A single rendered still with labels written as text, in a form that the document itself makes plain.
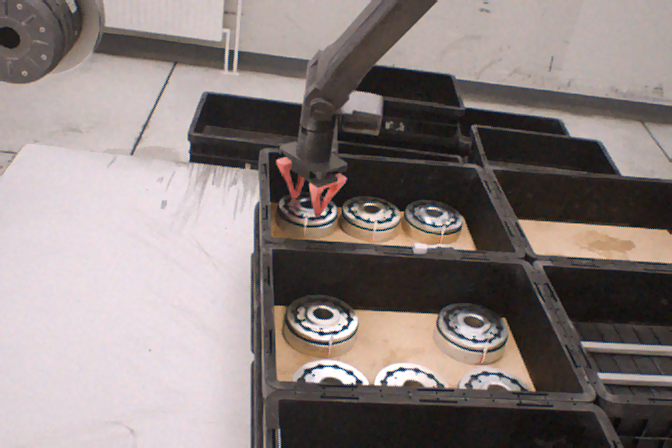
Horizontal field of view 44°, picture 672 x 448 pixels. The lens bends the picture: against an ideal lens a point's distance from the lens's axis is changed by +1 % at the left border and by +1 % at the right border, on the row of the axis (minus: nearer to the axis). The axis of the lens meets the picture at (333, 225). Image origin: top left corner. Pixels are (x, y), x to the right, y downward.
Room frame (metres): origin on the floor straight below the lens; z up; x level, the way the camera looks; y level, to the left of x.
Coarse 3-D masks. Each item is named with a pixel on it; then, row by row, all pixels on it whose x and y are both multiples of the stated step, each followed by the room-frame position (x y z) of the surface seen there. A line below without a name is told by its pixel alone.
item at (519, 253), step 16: (352, 160) 1.30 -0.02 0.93; (368, 160) 1.30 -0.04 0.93; (384, 160) 1.31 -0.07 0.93; (400, 160) 1.32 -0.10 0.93; (416, 160) 1.33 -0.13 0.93; (480, 176) 1.30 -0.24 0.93; (496, 208) 1.19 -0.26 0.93; (272, 240) 1.00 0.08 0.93; (288, 240) 1.00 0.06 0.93; (304, 240) 1.01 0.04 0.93; (512, 240) 1.10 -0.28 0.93; (480, 256) 1.04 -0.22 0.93; (496, 256) 1.05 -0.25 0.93; (512, 256) 1.05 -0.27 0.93
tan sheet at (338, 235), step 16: (272, 208) 1.25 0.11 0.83; (272, 224) 1.20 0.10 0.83; (336, 224) 1.23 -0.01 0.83; (400, 224) 1.27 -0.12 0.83; (464, 224) 1.30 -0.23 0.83; (320, 240) 1.17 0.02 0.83; (336, 240) 1.18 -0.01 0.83; (352, 240) 1.19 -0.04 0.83; (400, 240) 1.21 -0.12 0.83; (464, 240) 1.24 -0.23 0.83
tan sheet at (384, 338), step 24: (360, 312) 0.99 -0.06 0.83; (384, 312) 1.00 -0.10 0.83; (408, 312) 1.01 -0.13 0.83; (360, 336) 0.94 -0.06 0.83; (384, 336) 0.94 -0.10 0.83; (408, 336) 0.95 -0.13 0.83; (432, 336) 0.96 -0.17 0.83; (288, 360) 0.86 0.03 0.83; (312, 360) 0.87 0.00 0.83; (336, 360) 0.88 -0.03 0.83; (360, 360) 0.88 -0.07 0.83; (384, 360) 0.89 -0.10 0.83; (408, 360) 0.90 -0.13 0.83; (432, 360) 0.91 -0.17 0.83; (456, 360) 0.92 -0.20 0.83; (504, 360) 0.93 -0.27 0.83; (456, 384) 0.87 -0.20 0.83; (528, 384) 0.89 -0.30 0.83
